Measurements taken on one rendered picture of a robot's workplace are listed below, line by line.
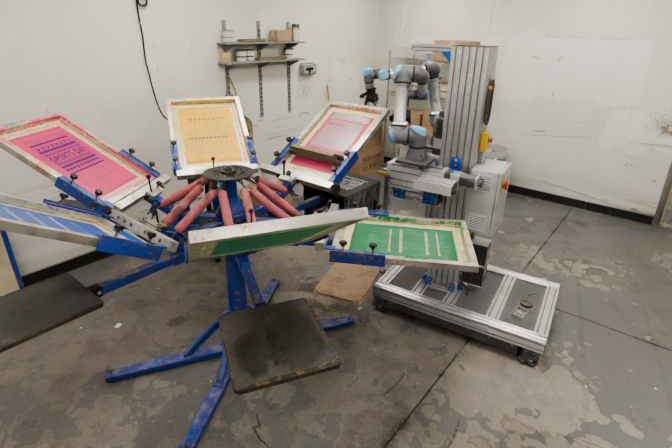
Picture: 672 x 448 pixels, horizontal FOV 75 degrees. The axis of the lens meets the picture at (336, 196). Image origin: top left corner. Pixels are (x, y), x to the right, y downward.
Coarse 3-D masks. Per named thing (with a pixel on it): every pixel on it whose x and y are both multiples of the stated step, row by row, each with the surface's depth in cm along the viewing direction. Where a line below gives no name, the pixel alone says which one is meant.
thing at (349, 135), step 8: (344, 128) 337; (352, 128) 333; (360, 128) 330; (336, 136) 333; (344, 136) 330; (352, 136) 327; (360, 136) 324; (336, 144) 327; (344, 144) 324; (352, 144) 321; (336, 152) 321; (312, 168) 318; (320, 168) 315; (328, 168) 312
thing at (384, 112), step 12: (324, 108) 357; (348, 108) 351; (360, 108) 342; (372, 108) 336; (384, 108) 331; (312, 120) 351; (384, 120) 328; (372, 132) 319; (360, 144) 312; (288, 156) 335; (288, 168) 321
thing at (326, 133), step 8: (328, 120) 350; (336, 120) 347; (344, 120) 343; (320, 128) 347; (328, 128) 343; (336, 128) 340; (312, 136) 343; (320, 136) 340; (328, 136) 336; (312, 144) 336; (320, 144) 333; (328, 144) 330; (296, 160) 330; (304, 160) 327; (312, 160) 324
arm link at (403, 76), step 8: (400, 72) 298; (408, 72) 297; (392, 80) 303; (400, 80) 299; (408, 80) 299; (400, 88) 301; (408, 88) 304; (400, 96) 301; (400, 104) 302; (400, 112) 303; (400, 120) 303; (392, 128) 305; (400, 128) 303; (392, 136) 304; (400, 136) 303
